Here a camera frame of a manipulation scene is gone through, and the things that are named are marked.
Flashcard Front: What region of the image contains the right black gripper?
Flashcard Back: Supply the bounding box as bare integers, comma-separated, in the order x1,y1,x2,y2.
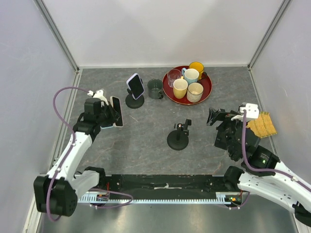
206,107,247,157

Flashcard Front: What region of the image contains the blue case phone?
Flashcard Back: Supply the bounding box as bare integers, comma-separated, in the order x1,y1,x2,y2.
101,124,114,129

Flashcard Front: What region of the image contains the cream case phone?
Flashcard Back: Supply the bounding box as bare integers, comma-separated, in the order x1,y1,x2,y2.
110,96,123,128

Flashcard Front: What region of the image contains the black phone stand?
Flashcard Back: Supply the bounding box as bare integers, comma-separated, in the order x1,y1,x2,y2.
167,119,192,150
125,88,144,109

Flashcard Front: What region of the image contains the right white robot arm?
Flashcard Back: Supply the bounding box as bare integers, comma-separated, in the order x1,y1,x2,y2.
207,103,311,226

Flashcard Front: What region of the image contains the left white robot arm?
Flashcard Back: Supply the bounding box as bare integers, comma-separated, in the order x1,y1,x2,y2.
34,97,123,216

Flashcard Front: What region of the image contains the purple case phone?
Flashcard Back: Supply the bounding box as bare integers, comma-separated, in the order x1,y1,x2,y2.
126,73,144,100

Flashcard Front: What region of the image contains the beige ceramic cup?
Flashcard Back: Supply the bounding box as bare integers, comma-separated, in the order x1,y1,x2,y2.
187,83,204,103

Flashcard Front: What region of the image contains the red round tray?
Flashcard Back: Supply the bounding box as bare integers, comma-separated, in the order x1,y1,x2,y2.
162,72,212,105

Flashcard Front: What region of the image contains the pale yellow cup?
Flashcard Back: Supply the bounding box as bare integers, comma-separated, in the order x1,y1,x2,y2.
173,76,188,99

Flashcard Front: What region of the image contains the light blue mug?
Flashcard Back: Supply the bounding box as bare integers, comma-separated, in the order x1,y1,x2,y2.
181,68,200,84

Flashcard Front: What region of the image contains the orange yellow mug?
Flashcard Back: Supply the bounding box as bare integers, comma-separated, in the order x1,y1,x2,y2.
189,62,204,80

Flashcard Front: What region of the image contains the woven bamboo mat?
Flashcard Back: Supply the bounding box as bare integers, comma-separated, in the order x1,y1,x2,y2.
246,112,277,139

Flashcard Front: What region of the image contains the clear glass cup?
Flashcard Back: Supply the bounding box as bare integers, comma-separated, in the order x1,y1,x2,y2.
167,68,182,87

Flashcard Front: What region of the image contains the dark green mug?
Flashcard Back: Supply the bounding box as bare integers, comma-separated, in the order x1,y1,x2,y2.
147,79,164,100

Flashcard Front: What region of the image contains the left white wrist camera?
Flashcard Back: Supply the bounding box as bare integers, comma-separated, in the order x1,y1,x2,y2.
87,89,109,106

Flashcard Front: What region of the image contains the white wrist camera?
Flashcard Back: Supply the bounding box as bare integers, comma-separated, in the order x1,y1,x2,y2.
231,102,259,121
87,89,109,106

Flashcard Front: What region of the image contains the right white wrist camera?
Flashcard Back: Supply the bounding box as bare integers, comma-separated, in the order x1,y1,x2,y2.
231,102,259,121

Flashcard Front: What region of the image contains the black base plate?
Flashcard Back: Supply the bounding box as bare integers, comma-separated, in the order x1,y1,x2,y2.
99,174,241,199

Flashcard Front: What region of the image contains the slotted cable duct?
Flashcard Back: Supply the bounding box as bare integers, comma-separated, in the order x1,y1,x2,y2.
77,193,251,204

